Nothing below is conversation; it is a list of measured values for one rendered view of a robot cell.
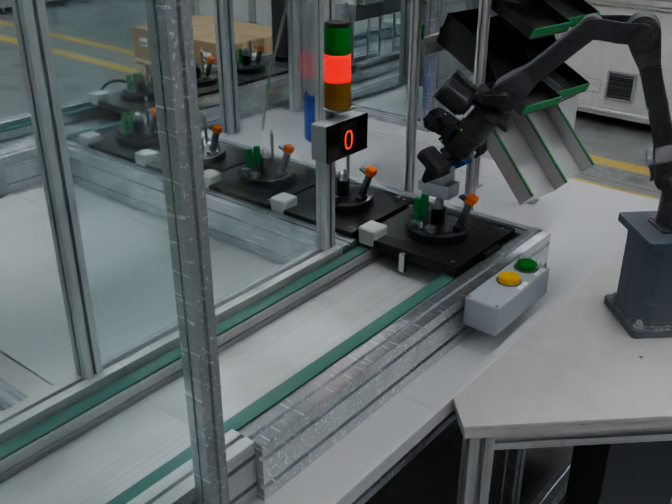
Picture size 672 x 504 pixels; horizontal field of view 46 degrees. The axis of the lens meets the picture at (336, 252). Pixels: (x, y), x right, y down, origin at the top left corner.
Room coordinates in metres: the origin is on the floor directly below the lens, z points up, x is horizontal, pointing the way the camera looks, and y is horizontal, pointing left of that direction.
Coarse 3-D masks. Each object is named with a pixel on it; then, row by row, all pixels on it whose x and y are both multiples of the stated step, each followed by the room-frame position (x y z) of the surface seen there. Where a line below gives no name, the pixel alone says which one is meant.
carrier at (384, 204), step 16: (336, 176) 1.85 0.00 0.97; (336, 192) 1.69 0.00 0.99; (352, 192) 1.69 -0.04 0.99; (368, 192) 1.69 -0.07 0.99; (384, 192) 1.74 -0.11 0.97; (336, 208) 1.61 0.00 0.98; (352, 208) 1.61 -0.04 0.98; (368, 208) 1.64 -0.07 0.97; (384, 208) 1.64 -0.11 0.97; (400, 208) 1.65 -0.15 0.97; (336, 224) 1.56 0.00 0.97; (352, 224) 1.56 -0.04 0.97
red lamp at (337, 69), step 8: (328, 56) 1.43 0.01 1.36; (336, 56) 1.42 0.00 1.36; (344, 56) 1.43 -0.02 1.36; (328, 64) 1.43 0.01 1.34; (336, 64) 1.42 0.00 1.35; (344, 64) 1.43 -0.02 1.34; (328, 72) 1.43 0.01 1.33; (336, 72) 1.42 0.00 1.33; (344, 72) 1.43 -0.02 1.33; (328, 80) 1.43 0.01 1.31; (336, 80) 1.42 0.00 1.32; (344, 80) 1.43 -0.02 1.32
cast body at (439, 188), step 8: (448, 176) 1.50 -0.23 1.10; (424, 184) 1.52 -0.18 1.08; (432, 184) 1.51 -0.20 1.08; (440, 184) 1.50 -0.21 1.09; (448, 184) 1.50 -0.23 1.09; (456, 184) 1.51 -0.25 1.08; (424, 192) 1.52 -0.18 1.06; (432, 192) 1.51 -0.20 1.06; (440, 192) 1.49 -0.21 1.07; (448, 192) 1.48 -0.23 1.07; (456, 192) 1.51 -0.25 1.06
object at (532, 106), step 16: (448, 16) 1.80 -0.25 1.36; (464, 16) 1.84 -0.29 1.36; (496, 16) 1.86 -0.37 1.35; (448, 32) 1.80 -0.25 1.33; (464, 32) 1.76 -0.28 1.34; (496, 32) 1.86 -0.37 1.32; (512, 32) 1.82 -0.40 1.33; (448, 48) 1.80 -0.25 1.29; (464, 48) 1.76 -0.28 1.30; (496, 48) 1.85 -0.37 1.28; (512, 48) 1.82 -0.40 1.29; (464, 64) 1.76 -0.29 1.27; (496, 64) 1.80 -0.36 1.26; (512, 64) 1.82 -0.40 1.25; (496, 80) 1.69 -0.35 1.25; (528, 96) 1.71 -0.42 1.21; (544, 96) 1.73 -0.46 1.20; (560, 96) 1.71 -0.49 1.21; (528, 112) 1.64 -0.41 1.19
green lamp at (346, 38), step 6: (324, 30) 1.44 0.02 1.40; (330, 30) 1.43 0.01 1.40; (336, 30) 1.42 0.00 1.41; (342, 30) 1.42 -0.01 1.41; (348, 30) 1.43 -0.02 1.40; (324, 36) 1.44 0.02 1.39; (330, 36) 1.43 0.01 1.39; (336, 36) 1.42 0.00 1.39; (342, 36) 1.42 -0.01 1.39; (348, 36) 1.43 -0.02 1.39; (324, 42) 1.44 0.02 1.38; (330, 42) 1.43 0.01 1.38; (336, 42) 1.42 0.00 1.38; (342, 42) 1.42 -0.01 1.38; (348, 42) 1.43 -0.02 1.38; (324, 48) 1.44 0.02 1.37; (330, 48) 1.43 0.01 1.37; (336, 48) 1.42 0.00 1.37; (342, 48) 1.42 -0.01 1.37; (348, 48) 1.43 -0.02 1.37; (330, 54) 1.43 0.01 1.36; (336, 54) 1.42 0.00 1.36; (342, 54) 1.42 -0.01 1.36; (348, 54) 1.43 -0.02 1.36
